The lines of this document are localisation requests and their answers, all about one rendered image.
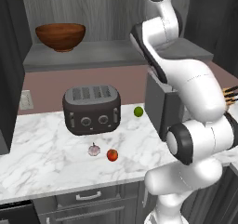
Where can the red apple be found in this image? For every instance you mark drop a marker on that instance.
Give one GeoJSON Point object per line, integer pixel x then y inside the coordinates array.
{"type": "Point", "coordinates": [112, 155]}

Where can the white wall socket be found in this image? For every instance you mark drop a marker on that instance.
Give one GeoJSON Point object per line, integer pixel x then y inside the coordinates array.
{"type": "Point", "coordinates": [26, 99]}

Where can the black dishwasher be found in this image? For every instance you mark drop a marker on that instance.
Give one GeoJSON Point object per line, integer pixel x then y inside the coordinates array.
{"type": "Point", "coordinates": [17, 213]}

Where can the brown wooden bowl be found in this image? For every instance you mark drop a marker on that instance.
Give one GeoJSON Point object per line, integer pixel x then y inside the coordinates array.
{"type": "Point", "coordinates": [60, 36]}

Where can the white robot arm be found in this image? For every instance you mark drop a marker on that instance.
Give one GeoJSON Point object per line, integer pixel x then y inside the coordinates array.
{"type": "Point", "coordinates": [189, 79]}

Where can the green lime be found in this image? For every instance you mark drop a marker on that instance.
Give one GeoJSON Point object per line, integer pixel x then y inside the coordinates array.
{"type": "Point", "coordinates": [138, 111]}

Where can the dark grey box appliance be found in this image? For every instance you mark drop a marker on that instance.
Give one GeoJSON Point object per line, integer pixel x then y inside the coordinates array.
{"type": "Point", "coordinates": [158, 107]}

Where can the dark grey cupboard door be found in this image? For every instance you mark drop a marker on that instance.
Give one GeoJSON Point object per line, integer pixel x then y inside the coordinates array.
{"type": "Point", "coordinates": [145, 203]}

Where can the dark grey toaster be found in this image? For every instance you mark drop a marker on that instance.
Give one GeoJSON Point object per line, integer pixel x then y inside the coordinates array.
{"type": "Point", "coordinates": [91, 110]}

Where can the grey drawer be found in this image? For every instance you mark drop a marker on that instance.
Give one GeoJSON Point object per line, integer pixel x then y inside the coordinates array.
{"type": "Point", "coordinates": [89, 215]}
{"type": "Point", "coordinates": [89, 195]}

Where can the grey lower drawer front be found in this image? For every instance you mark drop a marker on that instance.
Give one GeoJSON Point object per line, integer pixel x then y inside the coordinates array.
{"type": "Point", "coordinates": [89, 215]}

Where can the grey wall shelf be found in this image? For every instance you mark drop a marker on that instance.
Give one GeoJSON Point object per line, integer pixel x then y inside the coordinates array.
{"type": "Point", "coordinates": [93, 55]}

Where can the dark tall cupboard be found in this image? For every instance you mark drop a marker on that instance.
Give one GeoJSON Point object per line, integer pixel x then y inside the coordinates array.
{"type": "Point", "coordinates": [9, 69]}

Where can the garlic bulb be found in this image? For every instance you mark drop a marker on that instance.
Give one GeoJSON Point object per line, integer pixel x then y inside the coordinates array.
{"type": "Point", "coordinates": [94, 150]}

